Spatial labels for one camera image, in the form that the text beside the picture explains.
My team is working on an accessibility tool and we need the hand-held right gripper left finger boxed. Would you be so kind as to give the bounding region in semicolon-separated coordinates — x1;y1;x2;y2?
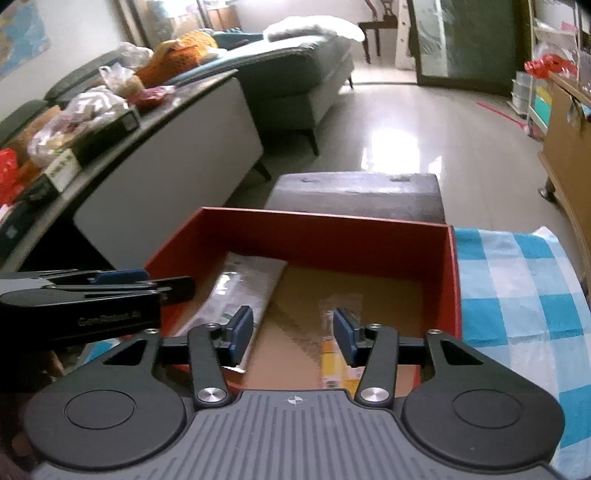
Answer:
99;305;254;409

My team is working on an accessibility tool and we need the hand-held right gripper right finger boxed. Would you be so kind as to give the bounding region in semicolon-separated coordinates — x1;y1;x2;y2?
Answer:
333;307;490;409

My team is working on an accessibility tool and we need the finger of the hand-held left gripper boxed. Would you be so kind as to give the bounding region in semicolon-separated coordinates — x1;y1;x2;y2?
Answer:
60;275;195;306
46;270;149;289

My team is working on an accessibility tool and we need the yellow snack packet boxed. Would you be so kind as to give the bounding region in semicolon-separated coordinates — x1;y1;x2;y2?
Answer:
318;295;366;393

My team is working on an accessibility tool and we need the white green snack packet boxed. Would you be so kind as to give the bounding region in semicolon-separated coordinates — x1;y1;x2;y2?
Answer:
185;251;289;371

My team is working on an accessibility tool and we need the red cardboard box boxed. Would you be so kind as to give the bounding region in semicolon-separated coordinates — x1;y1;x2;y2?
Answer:
144;207;463;391

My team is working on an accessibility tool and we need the clear bag of snacks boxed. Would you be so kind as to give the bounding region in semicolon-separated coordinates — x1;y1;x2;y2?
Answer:
28;117;89;167

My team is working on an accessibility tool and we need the flat black box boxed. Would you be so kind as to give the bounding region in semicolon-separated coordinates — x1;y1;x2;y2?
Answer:
0;203;36;253

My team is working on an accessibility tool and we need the grey coffee table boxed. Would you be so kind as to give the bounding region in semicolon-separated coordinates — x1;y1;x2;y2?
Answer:
0;69;273;278

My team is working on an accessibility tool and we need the small white label box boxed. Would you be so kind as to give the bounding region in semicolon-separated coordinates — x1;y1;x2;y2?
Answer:
21;148;79;204

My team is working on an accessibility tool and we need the dark wooden stool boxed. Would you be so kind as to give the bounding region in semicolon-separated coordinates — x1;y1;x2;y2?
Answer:
265;172;447;227

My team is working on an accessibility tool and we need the long black box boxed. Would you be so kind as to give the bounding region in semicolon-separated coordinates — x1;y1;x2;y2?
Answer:
74;106;141;163

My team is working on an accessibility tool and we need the red plastic bag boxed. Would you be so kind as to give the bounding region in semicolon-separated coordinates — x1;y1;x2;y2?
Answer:
0;148;22;206

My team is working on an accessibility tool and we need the blue white checkered tablecloth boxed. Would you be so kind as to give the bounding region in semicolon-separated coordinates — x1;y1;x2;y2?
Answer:
453;226;584;480

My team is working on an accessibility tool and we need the white patterned bag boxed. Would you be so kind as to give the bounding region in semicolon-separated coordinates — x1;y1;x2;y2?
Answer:
60;88;132;126

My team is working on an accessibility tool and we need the red packet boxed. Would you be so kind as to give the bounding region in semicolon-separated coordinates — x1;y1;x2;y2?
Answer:
127;85;176;112

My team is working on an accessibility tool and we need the clear plastic bag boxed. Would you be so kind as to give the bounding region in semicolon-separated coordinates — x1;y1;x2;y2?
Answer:
99;62;145;99

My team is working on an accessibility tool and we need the white plastic bag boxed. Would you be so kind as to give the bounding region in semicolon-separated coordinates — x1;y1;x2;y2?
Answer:
117;41;154;70

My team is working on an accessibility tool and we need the orange crochet cushion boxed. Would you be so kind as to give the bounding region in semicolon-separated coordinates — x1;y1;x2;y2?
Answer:
136;30;221;88

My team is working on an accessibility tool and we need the grey green sofa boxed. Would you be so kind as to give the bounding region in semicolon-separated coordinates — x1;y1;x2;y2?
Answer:
0;28;356;156

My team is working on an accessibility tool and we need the pink stick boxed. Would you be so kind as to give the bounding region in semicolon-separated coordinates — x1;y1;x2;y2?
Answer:
478;102;530;128

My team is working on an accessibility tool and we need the wooden cabinet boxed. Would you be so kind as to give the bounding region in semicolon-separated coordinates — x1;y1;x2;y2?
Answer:
538;74;591;259

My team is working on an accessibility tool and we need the white blanket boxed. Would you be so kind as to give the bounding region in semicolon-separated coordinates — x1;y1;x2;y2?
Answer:
263;16;365;43

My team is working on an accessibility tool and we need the plastic drawer unit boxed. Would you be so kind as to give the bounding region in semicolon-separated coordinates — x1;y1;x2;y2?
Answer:
510;71;532;114

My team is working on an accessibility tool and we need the white leaning board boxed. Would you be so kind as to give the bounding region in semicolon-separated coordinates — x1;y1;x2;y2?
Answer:
394;0;419;70

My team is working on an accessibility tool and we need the wooden chair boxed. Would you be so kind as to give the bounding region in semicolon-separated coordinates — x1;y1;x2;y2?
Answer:
358;0;399;64

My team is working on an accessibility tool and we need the large framed glass picture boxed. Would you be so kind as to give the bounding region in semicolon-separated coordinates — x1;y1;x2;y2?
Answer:
406;0;532;96

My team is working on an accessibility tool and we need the red gift bow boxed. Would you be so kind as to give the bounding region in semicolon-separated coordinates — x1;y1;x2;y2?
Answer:
524;54;578;80

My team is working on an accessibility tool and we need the white shelf rack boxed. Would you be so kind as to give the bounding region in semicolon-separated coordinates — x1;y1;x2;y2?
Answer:
526;0;581;131

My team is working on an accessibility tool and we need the wall map poster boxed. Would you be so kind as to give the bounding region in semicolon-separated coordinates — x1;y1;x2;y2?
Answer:
0;4;51;82

